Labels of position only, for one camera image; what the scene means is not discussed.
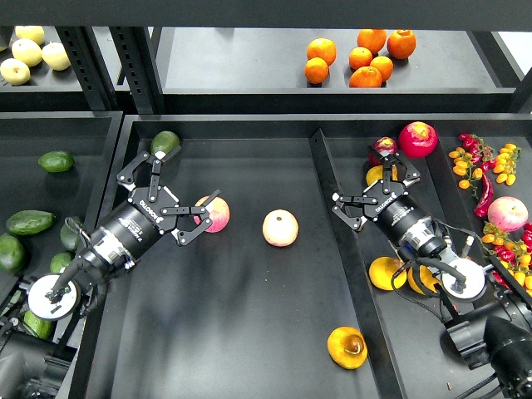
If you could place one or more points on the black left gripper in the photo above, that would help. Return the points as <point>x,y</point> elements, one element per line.
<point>149,212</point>

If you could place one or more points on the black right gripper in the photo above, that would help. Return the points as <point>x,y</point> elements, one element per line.
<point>388,205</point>

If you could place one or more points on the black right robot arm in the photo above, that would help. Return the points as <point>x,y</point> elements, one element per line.
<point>489,316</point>

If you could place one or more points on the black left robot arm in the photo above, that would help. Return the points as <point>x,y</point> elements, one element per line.
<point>32,367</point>

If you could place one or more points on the green avocado at tray corner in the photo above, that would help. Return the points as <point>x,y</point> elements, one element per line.
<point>164,141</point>

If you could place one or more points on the dark green avocado small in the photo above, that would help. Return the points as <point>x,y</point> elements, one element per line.
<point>70,233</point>

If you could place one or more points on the dark avocado at edge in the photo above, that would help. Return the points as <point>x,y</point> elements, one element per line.
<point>13,255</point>

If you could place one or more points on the dark red apple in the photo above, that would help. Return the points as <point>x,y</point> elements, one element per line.
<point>379,149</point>

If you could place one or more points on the pink red apple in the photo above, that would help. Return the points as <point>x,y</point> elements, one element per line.
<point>219,214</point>

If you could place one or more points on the bright red apple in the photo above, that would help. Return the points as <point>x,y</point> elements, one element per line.
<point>418,139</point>

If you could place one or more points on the pale pink apple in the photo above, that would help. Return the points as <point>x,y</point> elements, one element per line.
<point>280,228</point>

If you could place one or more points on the cherry tomato cluster upper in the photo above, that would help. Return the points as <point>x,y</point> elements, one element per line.
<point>474,159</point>

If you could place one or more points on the cherry tomato cluster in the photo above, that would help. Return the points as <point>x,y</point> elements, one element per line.
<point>514,254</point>
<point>474,159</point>

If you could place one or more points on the red chili pepper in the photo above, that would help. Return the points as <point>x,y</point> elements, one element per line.
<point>486,197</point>

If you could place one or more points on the black left tray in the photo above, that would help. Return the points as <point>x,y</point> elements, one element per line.
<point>91,139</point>

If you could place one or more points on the black tray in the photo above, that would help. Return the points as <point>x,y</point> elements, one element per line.
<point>91,139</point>
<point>232,316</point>

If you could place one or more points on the orange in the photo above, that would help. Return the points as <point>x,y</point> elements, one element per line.
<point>323,48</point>
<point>372,39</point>
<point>316,70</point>
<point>384,65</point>
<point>366,77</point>
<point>401,44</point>
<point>360,57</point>

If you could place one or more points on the pink apple right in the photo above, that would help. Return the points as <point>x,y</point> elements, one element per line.
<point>508,213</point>

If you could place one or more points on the black centre tray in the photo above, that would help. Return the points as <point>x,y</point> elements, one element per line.
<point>232,316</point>

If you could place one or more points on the cherry tomato cluster lower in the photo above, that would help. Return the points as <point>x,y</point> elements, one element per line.
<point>514,254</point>

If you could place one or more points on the black tray divider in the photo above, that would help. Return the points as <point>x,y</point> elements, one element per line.
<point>385,371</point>

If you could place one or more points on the black perforated post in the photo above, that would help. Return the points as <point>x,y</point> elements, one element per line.
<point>90,69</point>
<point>138,61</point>

